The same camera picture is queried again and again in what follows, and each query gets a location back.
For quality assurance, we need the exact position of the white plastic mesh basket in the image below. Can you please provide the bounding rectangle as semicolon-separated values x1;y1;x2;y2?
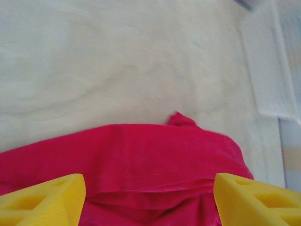
241;0;298;117

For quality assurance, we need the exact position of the red t-shirt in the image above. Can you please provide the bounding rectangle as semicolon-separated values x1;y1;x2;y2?
0;111;255;226

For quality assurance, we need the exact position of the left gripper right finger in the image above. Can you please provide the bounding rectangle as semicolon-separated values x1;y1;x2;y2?
213;172;301;226

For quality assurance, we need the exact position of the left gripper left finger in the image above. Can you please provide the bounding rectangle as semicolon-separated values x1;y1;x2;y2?
0;173;87;226

